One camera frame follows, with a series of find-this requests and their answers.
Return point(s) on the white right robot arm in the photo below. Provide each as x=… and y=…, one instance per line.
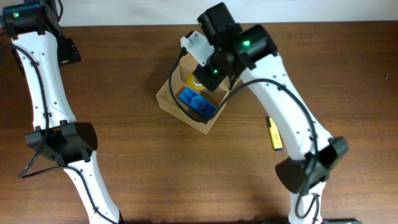
x=250, y=58

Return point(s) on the yellow highlighter pen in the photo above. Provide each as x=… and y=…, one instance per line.
x=275, y=136

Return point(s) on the brown cardboard box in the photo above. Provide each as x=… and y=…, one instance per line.
x=179, y=79

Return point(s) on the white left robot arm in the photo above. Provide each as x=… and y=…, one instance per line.
x=40, y=48

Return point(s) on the blue whiteboard eraser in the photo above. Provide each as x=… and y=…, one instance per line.
x=197, y=103

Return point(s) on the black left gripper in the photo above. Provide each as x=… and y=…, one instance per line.
x=70, y=53

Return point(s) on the yellow tape roll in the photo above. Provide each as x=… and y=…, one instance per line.
x=193, y=83

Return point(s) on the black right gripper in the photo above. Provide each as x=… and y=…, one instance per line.
x=211, y=82

